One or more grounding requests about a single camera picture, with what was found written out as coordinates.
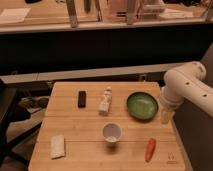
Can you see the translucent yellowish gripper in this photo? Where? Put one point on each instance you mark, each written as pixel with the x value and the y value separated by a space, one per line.
pixel 166 115

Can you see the orange carrot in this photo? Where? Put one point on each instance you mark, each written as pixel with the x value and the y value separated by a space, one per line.
pixel 150 149

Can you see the green ceramic bowl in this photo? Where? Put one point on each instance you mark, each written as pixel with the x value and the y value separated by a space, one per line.
pixel 142 105

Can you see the dark chair left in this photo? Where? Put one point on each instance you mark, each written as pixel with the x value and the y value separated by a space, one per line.
pixel 10 111

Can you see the white ceramic cup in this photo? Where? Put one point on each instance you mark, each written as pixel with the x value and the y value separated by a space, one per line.
pixel 111 133

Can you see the white figurine bottle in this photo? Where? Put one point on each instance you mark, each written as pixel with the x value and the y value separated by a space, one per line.
pixel 105 101

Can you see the black rectangular block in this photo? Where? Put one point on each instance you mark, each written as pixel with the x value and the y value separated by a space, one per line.
pixel 82 99

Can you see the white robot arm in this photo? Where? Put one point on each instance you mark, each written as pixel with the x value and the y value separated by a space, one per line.
pixel 185 82

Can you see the white paper sheet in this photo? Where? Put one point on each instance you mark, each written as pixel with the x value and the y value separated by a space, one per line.
pixel 16 15

